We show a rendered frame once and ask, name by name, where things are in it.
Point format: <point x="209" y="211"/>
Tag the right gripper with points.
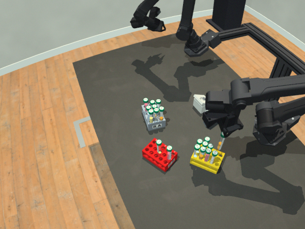
<point x="156" y="27"/>

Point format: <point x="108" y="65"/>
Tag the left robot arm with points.
<point x="270" y="115"/>

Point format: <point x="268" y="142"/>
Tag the grey tube rack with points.
<point x="153" y="125"/>

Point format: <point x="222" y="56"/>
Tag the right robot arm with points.
<point x="185" y="30"/>

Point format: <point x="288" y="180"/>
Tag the red tube rack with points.
<point x="160" y="160"/>

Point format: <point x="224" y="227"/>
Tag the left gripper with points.
<point x="238" y="125"/>

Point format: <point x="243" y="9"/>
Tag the test tube with pink liquid and green-white cap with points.
<point x="145" y="100"/>

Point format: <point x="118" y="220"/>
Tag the yellow tube rack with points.
<point x="206" y="165"/>

